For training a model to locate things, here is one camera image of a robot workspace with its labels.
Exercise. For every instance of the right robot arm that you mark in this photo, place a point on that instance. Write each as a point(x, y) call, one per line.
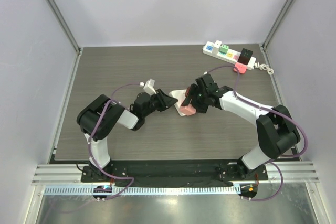
point(276, 131)

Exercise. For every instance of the red fish cube plug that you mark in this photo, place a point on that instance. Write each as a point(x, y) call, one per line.
point(187, 91)

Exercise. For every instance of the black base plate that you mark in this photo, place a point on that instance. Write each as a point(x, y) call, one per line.
point(222, 169)

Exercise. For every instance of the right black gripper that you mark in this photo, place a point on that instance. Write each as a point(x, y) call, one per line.
point(196, 98)

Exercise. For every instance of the small pink cube plug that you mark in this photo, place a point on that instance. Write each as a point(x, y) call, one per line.
point(240, 68)

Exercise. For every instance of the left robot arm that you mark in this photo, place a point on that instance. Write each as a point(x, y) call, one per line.
point(98, 119)

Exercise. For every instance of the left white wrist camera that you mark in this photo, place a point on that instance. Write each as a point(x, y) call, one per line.
point(148, 87)

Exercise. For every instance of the right aluminium frame post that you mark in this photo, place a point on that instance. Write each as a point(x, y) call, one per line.
point(279, 19)

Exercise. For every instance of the aluminium front rail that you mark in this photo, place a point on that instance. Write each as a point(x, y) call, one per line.
point(292, 172)

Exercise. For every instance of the slotted cable duct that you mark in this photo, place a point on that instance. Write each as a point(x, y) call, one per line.
point(106, 190)

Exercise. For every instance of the white power strip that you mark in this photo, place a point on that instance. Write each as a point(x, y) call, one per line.
point(231, 57)

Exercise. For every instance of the black cube plug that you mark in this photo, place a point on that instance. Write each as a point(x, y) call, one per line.
point(245, 56)

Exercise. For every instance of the white charger plug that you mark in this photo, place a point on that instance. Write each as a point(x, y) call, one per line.
point(216, 47)

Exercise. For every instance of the green cube plug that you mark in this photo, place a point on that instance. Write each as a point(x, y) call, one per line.
point(224, 49)

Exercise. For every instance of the aluminium frame post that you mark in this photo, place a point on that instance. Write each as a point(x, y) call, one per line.
point(62, 22)
point(279, 19)

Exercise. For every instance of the left aluminium frame post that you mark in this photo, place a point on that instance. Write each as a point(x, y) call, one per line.
point(62, 22)

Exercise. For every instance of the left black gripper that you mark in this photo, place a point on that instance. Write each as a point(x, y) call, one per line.
point(167, 100)

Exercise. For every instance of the white triangular socket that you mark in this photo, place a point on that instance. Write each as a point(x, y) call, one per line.
point(180, 96)

